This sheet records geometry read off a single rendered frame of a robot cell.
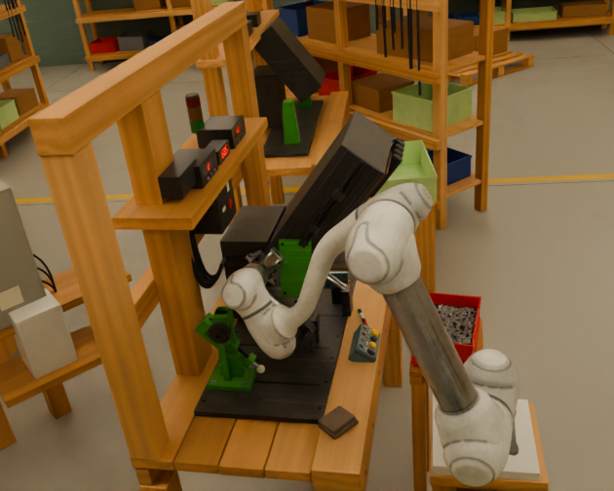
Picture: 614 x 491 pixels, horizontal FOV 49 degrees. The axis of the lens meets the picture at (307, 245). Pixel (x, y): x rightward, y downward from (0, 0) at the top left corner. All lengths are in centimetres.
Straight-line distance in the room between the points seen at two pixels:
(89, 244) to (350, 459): 93
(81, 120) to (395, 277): 81
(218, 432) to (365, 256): 93
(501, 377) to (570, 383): 183
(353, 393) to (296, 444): 26
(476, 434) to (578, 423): 178
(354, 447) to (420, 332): 55
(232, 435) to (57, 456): 163
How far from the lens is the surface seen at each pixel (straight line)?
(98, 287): 179
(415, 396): 251
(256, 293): 195
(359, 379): 225
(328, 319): 253
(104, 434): 365
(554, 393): 363
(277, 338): 195
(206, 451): 212
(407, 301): 157
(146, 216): 200
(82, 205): 168
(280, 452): 207
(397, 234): 149
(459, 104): 500
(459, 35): 487
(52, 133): 163
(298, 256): 231
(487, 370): 189
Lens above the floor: 235
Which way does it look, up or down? 28 degrees down
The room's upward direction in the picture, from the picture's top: 6 degrees counter-clockwise
